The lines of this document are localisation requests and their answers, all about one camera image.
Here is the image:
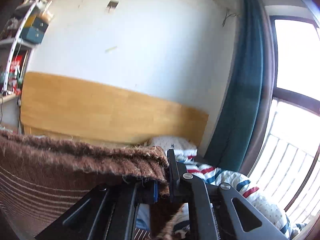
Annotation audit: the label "blue storage box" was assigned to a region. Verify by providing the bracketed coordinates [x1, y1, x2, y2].
[20, 15, 49, 44]

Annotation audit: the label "star-patterned pillow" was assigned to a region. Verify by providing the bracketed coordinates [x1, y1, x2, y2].
[145, 136, 197, 152]

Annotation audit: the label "brown window frame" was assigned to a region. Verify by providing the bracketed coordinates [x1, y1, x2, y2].
[240, 0, 319, 215]

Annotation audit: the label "wooden headboard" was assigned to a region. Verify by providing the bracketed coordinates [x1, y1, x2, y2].
[21, 72, 208, 145]

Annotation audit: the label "brown white-striped knit sweater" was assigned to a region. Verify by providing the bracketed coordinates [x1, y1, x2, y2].
[1, 131, 182, 239]

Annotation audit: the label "white window guard bars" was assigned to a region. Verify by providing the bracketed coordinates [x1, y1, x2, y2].
[249, 99, 319, 224]

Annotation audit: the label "teal curtain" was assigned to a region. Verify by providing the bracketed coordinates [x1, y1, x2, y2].
[204, 0, 265, 172]

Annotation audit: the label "star and stripe quilt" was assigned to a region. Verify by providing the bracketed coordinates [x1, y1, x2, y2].
[156, 152, 307, 239]

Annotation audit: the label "white metal shelf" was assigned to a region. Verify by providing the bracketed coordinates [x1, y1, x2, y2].
[1, 0, 40, 98]

